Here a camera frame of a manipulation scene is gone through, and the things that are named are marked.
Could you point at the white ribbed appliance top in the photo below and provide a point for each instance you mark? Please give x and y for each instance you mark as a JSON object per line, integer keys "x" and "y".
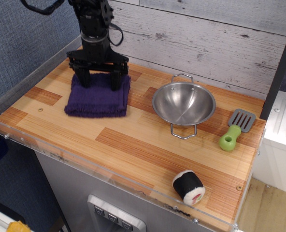
{"x": 276, "y": 123}

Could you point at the dark right frame post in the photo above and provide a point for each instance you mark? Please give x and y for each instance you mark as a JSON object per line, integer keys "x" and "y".
{"x": 275, "y": 86}

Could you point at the stainless steel bowl with handles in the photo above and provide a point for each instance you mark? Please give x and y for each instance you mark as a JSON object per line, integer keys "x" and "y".
{"x": 184, "y": 103}

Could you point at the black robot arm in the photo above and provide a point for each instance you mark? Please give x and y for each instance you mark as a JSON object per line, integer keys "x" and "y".
{"x": 94, "y": 18}

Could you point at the toy sushi roll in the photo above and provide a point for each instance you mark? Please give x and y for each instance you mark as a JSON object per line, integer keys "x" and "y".
{"x": 189, "y": 187}

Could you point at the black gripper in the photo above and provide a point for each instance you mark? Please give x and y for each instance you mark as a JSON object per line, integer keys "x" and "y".
{"x": 98, "y": 56}

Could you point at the grey spatula with green handle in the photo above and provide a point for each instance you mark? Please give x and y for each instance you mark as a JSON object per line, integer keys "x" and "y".
{"x": 240, "y": 121}

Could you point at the silver dispenser button panel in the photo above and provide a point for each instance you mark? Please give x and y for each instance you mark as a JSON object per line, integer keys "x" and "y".
{"x": 107, "y": 217}

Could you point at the yellow object at bottom corner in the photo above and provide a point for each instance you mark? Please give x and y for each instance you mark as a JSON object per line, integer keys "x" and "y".
{"x": 18, "y": 226}

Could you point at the clear acrylic table guard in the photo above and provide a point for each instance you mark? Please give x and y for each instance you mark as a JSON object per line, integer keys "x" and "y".
{"x": 134, "y": 157}

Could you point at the purple cloth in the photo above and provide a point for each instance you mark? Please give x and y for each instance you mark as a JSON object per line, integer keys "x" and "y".
{"x": 98, "y": 100}

